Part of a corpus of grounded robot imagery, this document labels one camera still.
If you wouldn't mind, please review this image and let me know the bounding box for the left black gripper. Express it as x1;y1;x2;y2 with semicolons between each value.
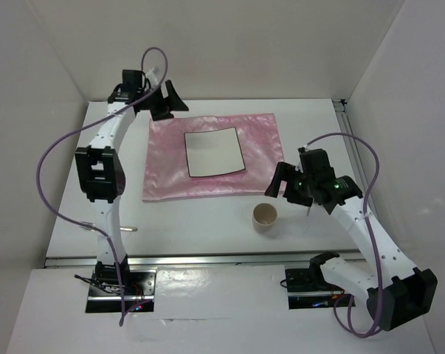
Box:
137;80;188;122

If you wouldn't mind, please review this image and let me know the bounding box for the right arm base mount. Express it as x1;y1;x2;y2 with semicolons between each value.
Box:
280;268;349;310

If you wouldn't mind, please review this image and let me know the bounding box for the pink satin cloth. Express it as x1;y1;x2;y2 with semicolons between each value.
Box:
142;113;284;202

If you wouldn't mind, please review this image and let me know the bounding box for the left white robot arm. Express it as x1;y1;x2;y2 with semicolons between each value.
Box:
75;67;189;294

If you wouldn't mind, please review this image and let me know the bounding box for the square white plate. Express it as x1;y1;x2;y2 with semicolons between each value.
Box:
184;127;246;178

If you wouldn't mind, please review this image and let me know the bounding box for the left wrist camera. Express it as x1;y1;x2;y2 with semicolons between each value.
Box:
144;66;162;88

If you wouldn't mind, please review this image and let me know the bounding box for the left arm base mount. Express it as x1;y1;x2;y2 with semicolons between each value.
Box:
74;267;158;314

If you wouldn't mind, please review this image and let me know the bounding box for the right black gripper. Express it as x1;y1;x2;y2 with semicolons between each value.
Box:
264;161;316;207

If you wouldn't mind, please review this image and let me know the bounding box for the aluminium table rail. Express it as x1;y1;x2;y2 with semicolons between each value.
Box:
44;97;393;268

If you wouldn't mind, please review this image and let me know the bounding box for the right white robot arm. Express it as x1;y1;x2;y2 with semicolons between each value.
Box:
265;148;438;331

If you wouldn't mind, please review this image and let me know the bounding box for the silver fork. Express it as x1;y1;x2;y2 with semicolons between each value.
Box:
80;221;138;232

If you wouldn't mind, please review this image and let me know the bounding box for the beige cup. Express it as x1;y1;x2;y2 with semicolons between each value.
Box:
252;203;278;233

